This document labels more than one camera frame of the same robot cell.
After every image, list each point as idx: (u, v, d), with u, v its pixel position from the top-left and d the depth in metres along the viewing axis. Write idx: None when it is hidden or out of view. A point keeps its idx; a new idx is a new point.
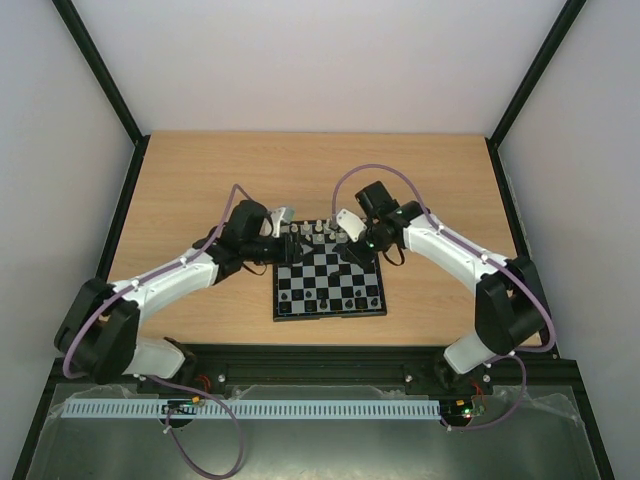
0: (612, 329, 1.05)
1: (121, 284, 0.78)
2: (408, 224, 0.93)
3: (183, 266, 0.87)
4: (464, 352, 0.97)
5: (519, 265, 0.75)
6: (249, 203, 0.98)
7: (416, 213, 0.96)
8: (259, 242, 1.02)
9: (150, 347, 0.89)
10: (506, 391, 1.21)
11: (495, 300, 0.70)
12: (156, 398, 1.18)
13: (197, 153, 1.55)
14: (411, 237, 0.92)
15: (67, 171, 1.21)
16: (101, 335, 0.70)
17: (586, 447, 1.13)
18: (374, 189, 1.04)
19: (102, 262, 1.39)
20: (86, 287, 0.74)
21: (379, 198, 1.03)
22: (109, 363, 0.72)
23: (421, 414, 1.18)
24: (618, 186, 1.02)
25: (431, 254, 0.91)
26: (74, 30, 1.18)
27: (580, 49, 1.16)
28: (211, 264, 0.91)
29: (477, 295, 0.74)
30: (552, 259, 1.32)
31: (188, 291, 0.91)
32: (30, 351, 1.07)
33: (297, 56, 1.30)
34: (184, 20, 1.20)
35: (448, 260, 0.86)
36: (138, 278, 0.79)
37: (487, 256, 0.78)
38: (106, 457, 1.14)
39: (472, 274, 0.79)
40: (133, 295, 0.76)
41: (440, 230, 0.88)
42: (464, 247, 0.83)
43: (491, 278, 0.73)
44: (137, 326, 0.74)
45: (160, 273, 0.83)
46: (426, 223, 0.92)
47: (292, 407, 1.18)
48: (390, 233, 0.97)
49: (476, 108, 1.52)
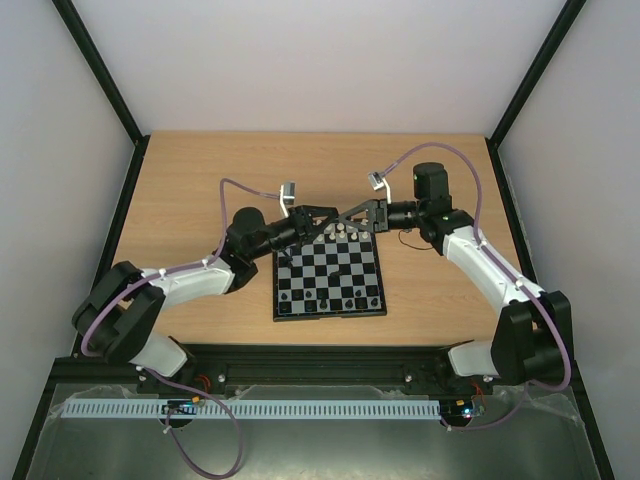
0: (612, 329, 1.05)
1: (149, 271, 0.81)
2: (452, 234, 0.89)
3: (204, 268, 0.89)
4: (471, 353, 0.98)
5: (553, 299, 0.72)
6: (239, 226, 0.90)
7: (465, 223, 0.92)
8: (278, 238, 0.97)
9: (157, 347, 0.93)
10: (506, 391, 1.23)
11: (516, 329, 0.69)
12: (156, 398, 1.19)
13: (197, 153, 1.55)
14: (450, 245, 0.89)
15: (67, 170, 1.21)
16: (125, 314, 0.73)
17: (586, 447, 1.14)
18: (437, 177, 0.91)
19: (102, 262, 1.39)
20: (115, 269, 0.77)
21: (436, 191, 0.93)
22: (129, 344, 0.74)
23: (421, 414, 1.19)
24: (619, 185, 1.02)
25: (464, 263, 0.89)
26: (74, 30, 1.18)
27: (581, 49, 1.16)
28: (229, 271, 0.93)
29: (500, 317, 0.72)
30: (553, 259, 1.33)
31: (204, 293, 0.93)
32: (29, 351, 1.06)
33: (296, 56, 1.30)
34: (183, 20, 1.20)
35: (481, 277, 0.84)
36: (165, 269, 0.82)
37: (521, 283, 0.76)
38: (106, 458, 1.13)
39: (501, 296, 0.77)
40: (158, 283, 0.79)
41: (482, 245, 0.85)
42: (499, 268, 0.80)
43: (519, 305, 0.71)
44: (159, 312, 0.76)
45: (185, 268, 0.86)
46: (471, 234, 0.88)
47: (292, 407, 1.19)
48: (430, 235, 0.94)
49: (477, 108, 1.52)
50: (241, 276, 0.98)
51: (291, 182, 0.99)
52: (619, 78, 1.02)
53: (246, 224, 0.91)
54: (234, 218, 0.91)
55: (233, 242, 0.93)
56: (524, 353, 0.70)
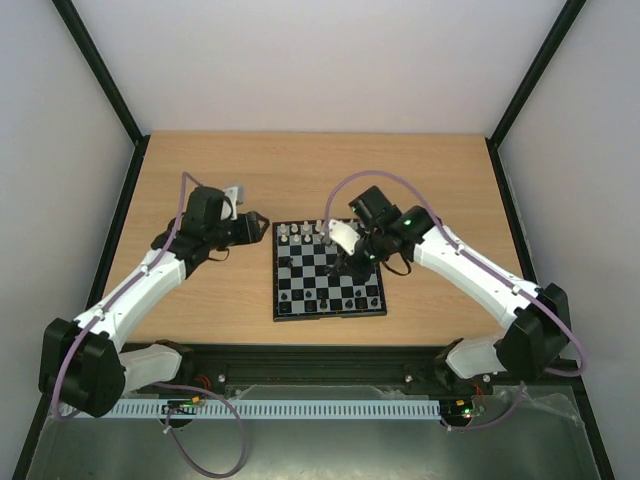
0: (612, 329, 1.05)
1: (85, 316, 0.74)
2: (421, 239, 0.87)
3: (146, 274, 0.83)
4: (469, 355, 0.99)
5: (550, 294, 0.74)
6: (205, 188, 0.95)
7: (423, 220, 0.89)
8: (225, 227, 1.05)
9: (143, 367, 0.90)
10: (505, 391, 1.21)
11: (532, 340, 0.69)
12: (156, 398, 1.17)
13: (197, 153, 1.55)
14: (424, 254, 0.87)
15: (66, 170, 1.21)
16: (85, 366, 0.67)
17: (587, 447, 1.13)
18: (369, 196, 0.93)
19: (103, 262, 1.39)
20: (49, 331, 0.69)
21: (378, 205, 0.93)
22: (103, 387, 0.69)
23: (421, 415, 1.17)
24: (618, 186, 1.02)
25: (443, 270, 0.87)
26: (74, 29, 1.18)
27: (581, 49, 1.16)
28: (176, 261, 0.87)
29: (510, 332, 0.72)
30: (552, 259, 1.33)
31: (163, 294, 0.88)
32: (31, 351, 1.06)
33: (297, 56, 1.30)
34: (183, 20, 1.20)
35: (471, 285, 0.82)
36: (100, 306, 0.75)
37: (518, 287, 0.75)
38: (107, 458, 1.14)
39: (503, 307, 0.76)
40: (101, 326, 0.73)
41: (460, 248, 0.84)
42: (489, 273, 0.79)
43: (525, 314, 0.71)
44: (115, 357, 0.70)
45: (126, 289, 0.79)
46: (443, 238, 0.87)
47: (293, 407, 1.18)
48: (398, 247, 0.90)
49: (478, 108, 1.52)
50: (195, 255, 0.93)
51: (242, 185, 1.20)
52: (618, 79, 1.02)
53: (210, 193, 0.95)
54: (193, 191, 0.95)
55: (193, 215, 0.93)
56: (539, 358, 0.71)
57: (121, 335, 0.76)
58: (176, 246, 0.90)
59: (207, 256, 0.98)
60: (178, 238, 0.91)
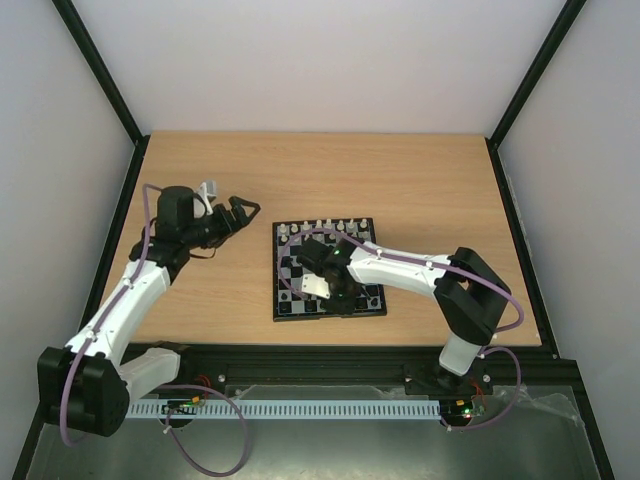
0: (611, 329, 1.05)
1: (77, 341, 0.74)
2: (348, 261, 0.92)
3: (130, 287, 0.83)
4: (450, 347, 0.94)
5: (463, 258, 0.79)
6: (174, 189, 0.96)
7: (349, 246, 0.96)
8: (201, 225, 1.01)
9: (141, 378, 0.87)
10: (505, 390, 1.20)
11: (458, 302, 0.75)
12: (156, 397, 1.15)
13: (197, 153, 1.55)
14: (357, 272, 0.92)
15: (66, 170, 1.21)
16: (87, 387, 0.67)
17: (586, 447, 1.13)
18: (303, 248, 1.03)
19: (103, 261, 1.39)
20: (42, 362, 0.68)
21: (316, 251, 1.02)
22: (109, 404, 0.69)
23: (421, 414, 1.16)
24: (617, 186, 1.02)
25: (382, 278, 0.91)
26: (74, 30, 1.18)
27: (581, 48, 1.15)
28: (158, 269, 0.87)
29: (440, 303, 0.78)
30: (551, 258, 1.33)
31: (150, 307, 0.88)
32: (32, 351, 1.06)
33: (298, 57, 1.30)
34: (184, 21, 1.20)
35: (398, 279, 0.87)
36: (90, 328, 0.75)
37: (431, 262, 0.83)
38: (109, 458, 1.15)
39: (425, 283, 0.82)
40: (95, 347, 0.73)
41: (380, 254, 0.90)
42: (405, 262, 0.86)
43: (444, 282, 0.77)
44: (116, 375, 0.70)
45: (113, 309, 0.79)
46: (365, 252, 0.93)
47: (293, 407, 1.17)
48: (337, 275, 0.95)
49: (478, 108, 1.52)
50: (176, 259, 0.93)
51: (211, 183, 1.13)
52: (617, 78, 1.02)
53: (176, 194, 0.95)
54: (162, 194, 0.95)
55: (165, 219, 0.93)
56: (475, 317, 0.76)
57: (116, 352, 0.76)
58: (154, 253, 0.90)
59: (188, 257, 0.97)
60: (155, 246, 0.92)
